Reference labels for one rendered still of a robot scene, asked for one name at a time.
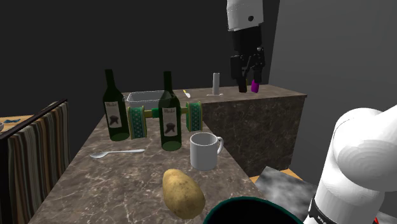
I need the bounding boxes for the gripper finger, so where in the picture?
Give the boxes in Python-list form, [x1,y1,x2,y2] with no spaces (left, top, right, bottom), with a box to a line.
[230,55,251,94]
[249,58,266,85]

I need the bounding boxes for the green patterned dumbbell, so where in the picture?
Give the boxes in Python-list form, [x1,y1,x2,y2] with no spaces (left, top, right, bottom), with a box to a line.
[127,101,204,141]

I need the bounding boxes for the silver spoon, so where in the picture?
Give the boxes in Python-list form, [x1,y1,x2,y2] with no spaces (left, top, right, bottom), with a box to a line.
[89,148,146,159]

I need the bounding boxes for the black bowl with teal rim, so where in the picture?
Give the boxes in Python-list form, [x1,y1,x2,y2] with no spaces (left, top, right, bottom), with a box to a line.
[202,195,303,224]

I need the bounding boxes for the green wine bottle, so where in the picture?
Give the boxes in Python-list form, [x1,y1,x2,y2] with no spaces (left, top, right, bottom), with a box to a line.
[102,69,130,142]
[158,71,183,152]

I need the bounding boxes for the grey plastic tub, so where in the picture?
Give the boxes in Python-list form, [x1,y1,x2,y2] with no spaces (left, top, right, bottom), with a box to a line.
[126,90,171,111]

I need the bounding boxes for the grey upright cylinder on base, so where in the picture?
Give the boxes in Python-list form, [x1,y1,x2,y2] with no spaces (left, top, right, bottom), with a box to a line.
[206,72,224,97]

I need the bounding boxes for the wooden side table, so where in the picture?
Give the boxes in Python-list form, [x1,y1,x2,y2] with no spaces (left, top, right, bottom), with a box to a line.
[0,115,34,135]

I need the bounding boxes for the white mug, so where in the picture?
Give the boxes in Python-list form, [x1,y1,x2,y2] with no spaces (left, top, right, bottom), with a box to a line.
[189,131,225,172]

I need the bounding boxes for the brown potato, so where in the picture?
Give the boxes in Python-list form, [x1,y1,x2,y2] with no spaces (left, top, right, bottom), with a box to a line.
[162,168,206,220]

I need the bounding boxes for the striped fabric sofa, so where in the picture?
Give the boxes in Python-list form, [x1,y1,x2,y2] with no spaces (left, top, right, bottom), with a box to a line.
[0,98,71,224]

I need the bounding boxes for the grey marbled robot stand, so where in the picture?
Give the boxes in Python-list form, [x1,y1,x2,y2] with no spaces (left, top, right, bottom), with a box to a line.
[253,165,319,221]

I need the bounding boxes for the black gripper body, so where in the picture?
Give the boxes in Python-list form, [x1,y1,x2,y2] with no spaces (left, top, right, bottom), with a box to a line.
[230,25,266,63]

